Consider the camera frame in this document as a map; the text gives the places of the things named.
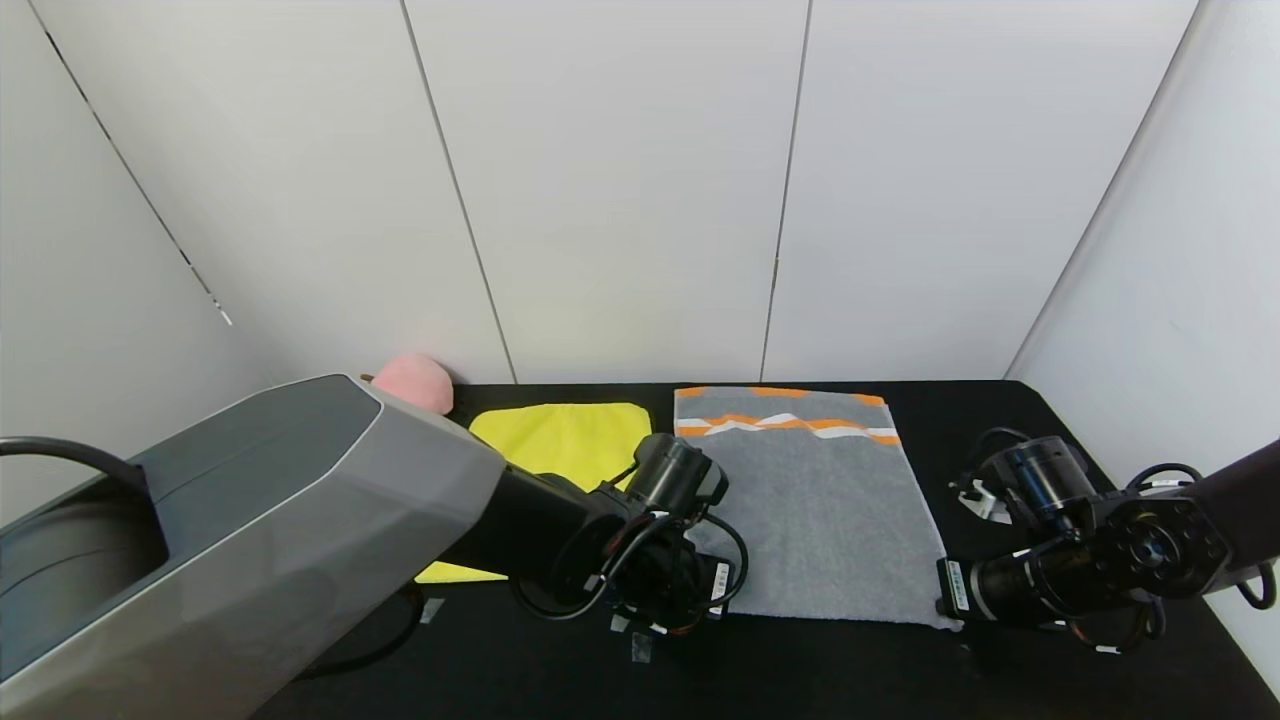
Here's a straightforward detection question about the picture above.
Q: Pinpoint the yellow microfibre towel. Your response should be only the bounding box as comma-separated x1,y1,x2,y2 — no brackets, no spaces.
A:
415,402,653,585

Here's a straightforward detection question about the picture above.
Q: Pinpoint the grey towel with orange stripes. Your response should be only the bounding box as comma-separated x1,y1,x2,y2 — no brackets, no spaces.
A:
673,385,963,633

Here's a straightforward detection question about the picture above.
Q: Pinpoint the pink plush peach toy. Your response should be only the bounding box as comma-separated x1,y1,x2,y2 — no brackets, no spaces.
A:
372,352,456,416

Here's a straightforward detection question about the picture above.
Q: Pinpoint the black fabric table cover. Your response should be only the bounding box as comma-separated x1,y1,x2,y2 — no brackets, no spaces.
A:
250,380,1280,720

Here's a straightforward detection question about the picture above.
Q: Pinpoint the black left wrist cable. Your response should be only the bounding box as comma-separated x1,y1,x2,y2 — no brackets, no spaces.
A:
510,505,751,627

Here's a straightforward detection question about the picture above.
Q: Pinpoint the black cable lying on table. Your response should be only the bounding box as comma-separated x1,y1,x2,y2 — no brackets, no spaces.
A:
295,585,426,681

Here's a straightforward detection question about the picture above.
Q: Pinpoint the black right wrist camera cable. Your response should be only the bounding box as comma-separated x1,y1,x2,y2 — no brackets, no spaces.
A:
960,427,1036,491

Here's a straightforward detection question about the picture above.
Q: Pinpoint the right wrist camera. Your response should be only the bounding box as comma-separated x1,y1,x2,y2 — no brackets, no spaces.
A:
955,478,1013,523

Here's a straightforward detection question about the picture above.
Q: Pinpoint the black left arm shell cable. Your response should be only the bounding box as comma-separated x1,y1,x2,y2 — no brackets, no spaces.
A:
0,437,151,501

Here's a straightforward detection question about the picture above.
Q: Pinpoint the black right wrist loop cable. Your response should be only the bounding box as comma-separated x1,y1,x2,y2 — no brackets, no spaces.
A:
1035,560,1280,657

